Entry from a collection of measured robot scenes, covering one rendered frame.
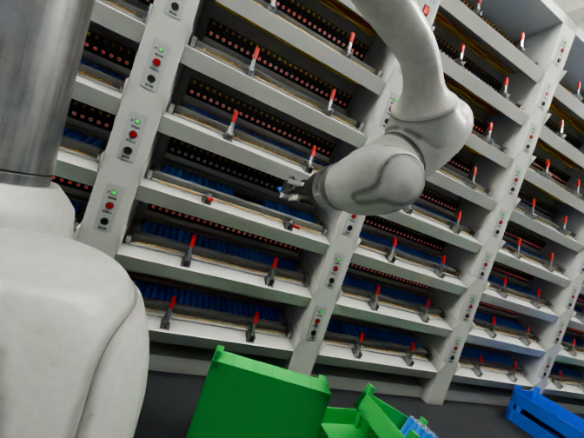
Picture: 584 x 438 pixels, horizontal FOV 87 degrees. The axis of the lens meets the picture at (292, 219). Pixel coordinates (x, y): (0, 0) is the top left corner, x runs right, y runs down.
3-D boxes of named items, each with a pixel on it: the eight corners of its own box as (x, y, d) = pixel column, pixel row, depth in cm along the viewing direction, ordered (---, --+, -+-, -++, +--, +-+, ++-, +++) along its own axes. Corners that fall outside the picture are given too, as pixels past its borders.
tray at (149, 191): (324, 255, 105) (338, 233, 101) (134, 199, 82) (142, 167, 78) (309, 225, 122) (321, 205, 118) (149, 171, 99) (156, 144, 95)
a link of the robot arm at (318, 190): (331, 153, 55) (315, 158, 60) (317, 202, 54) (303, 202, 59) (371, 171, 58) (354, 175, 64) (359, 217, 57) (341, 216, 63)
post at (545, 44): (442, 405, 134) (578, 26, 131) (427, 403, 131) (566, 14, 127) (409, 376, 153) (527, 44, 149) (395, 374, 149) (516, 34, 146)
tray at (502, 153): (507, 169, 130) (530, 139, 125) (400, 107, 107) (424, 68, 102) (473, 154, 147) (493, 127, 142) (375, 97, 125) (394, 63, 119)
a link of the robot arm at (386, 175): (338, 227, 56) (388, 189, 60) (399, 232, 41) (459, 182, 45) (309, 175, 53) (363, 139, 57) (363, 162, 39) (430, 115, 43)
